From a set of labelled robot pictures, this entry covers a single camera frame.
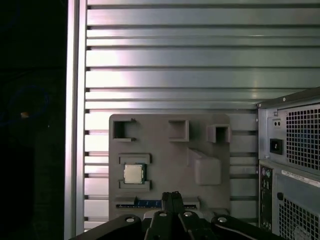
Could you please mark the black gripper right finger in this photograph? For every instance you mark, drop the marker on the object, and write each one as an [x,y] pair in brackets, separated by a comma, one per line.
[192,225]

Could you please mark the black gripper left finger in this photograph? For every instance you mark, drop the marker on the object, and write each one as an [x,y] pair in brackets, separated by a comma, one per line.
[157,225]

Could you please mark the CPU silver top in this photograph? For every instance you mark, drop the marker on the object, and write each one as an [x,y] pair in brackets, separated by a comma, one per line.
[133,174]

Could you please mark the blue RAM stick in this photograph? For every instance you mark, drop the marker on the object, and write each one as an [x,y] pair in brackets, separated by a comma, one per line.
[147,203]

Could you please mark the grey parts rack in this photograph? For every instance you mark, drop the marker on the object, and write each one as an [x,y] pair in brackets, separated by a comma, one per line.
[170,162]

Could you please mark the black PC case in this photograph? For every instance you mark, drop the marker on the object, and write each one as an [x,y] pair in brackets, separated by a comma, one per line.
[277,180]

